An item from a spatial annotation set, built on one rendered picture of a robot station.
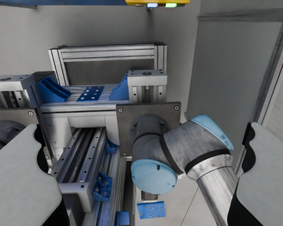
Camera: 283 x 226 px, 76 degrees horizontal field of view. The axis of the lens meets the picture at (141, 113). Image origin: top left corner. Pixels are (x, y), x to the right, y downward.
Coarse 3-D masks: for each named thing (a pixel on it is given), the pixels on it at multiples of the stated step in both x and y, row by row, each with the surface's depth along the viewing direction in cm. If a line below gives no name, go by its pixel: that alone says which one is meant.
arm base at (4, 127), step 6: (6, 120) 62; (0, 126) 60; (6, 126) 60; (12, 126) 61; (18, 126) 62; (24, 126) 64; (0, 132) 58; (6, 132) 59; (12, 132) 60; (18, 132) 62; (0, 138) 57; (6, 138) 58; (12, 138) 59; (0, 144) 55
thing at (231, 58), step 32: (224, 0) 96; (256, 0) 70; (224, 32) 96; (256, 32) 70; (224, 64) 97; (256, 64) 70; (192, 96) 154; (224, 96) 97; (256, 96) 70; (224, 128) 97
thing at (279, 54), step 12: (228, 12) 91; (240, 12) 80; (252, 12) 72; (264, 12) 65; (276, 12) 59; (276, 48) 60; (276, 60) 60; (276, 72) 60; (264, 84) 65; (264, 96) 65; (264, 108) 67; (252, 120) 72; (240, 156) 81; (240, 168) 81
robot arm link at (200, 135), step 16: (176, 128) 48; (192, 128) 44; (208, 128) 42; (176, 144) 44; (192, 144) 42; (208, 144) 41; (224, 144) 42; (176, 160) 44; (192, 160) 41; (208, 160) 39; (224, 160) 40; (192, 176) 42; (208, 176) 39; (224, 176) 38; (208, 192) 38; (224, 192) 36; (224, 208) 35; (224, 224) 34
